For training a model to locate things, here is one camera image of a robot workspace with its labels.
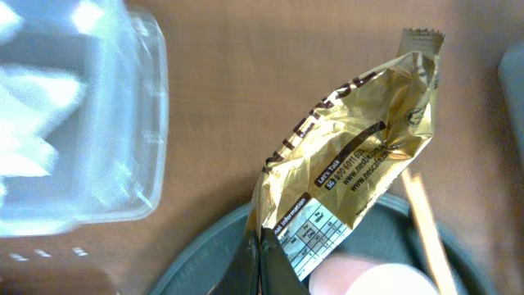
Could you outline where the gold coffee sachet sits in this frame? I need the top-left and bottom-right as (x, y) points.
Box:
(248, 29), (445, 279)

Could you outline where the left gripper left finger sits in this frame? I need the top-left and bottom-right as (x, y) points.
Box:
(209, 231), (260, 295)

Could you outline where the white tissue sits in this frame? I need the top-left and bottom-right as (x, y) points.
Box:
(1, 1), (88, 179)

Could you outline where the clear plastic bin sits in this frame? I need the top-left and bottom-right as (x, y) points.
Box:
(1, 0), (169, 238)

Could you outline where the right wooden chopstick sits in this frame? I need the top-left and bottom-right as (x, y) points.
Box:
(411, 174), (459, 295)

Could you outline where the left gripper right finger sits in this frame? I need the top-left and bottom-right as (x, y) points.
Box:
(260, 228), (309, 295)

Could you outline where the round black tray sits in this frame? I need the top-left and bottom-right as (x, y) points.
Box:
(150, 193), (498, 295)

